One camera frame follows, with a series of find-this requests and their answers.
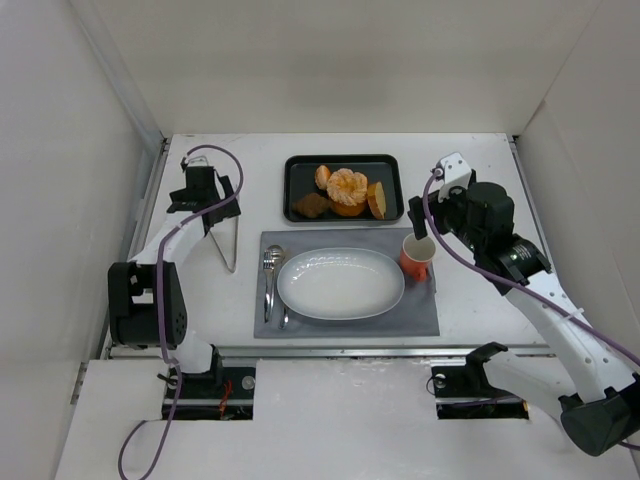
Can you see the smooth orange round bun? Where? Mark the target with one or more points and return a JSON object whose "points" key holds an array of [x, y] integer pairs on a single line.
{"points": [[347, 210]]}

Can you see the sesame twisted bread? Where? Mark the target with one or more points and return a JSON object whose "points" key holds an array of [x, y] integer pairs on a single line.
{"points": [[347, 187]]}

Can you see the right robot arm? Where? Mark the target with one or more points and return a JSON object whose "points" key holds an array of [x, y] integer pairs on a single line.
{"points": [[597, 401]]}

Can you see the grey cloth placemat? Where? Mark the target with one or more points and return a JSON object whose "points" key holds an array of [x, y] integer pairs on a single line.
{"points": [[414, 316]]}

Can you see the orange cup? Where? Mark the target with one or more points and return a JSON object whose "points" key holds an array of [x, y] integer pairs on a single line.
{"points": [[416, 257]]}

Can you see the black rectangular tray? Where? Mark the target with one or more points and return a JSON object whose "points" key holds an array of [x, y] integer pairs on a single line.
{"points": [[299, 172]]}

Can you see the metal tongs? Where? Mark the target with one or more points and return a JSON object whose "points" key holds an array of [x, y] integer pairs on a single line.
{"points": [[224, 236]]}

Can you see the brown chocolate croissant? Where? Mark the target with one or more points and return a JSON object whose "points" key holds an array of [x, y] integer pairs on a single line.
{"points": [[312, 206]]}

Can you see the silver spoon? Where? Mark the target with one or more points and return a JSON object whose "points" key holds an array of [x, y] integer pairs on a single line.
{"points": [[272, 258]]}

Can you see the white front cover board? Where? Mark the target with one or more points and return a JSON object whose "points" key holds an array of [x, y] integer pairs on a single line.
{"points": [[316, 419]]}

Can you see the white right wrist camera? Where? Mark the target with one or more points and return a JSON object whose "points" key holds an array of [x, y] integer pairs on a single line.
{"points": [[455, 174]]}

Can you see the silver fork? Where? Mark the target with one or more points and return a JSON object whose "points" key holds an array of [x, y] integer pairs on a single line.
{"points": [[279, 294]]}

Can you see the sliced brown bread loaf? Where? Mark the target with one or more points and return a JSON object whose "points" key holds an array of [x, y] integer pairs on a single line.
{"points": [[377, 200]]}

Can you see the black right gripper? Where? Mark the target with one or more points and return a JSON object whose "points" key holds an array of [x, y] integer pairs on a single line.
{"points": [[420, 215]]}

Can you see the small oval sesame roll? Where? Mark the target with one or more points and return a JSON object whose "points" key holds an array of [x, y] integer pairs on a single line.
{"points": [[321, 177]]}

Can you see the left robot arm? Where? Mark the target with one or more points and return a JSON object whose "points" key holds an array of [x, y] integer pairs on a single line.
{"points": [[147, 308]]}

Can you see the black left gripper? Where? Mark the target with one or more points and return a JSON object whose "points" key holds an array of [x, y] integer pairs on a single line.
{"points": [[223, 209]]}

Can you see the white oval plate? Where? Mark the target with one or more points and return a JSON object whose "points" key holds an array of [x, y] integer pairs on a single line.
{"points": [[342, 284]]}

